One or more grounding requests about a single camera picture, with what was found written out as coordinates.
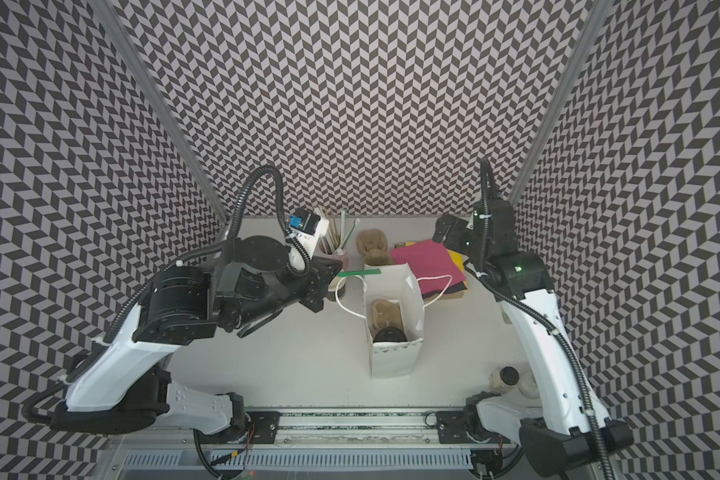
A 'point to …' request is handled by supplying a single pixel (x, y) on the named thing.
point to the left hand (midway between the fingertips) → (338, 272)
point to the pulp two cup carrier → (386, 313)
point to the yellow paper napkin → (459, 261)
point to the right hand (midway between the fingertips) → (453, 236)
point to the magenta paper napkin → (429, 259)
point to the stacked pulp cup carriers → (373, 244)
